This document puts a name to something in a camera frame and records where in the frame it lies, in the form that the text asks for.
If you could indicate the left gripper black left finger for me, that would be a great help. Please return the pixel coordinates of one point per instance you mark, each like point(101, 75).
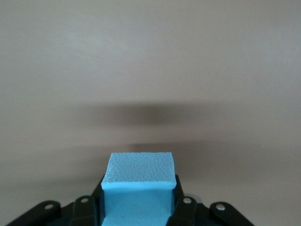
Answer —
point(82, 212)

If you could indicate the light blue foam block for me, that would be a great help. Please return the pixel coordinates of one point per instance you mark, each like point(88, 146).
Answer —
point(138, 174)

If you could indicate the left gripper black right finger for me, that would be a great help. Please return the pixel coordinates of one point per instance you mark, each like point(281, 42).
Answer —
point(188, 212)

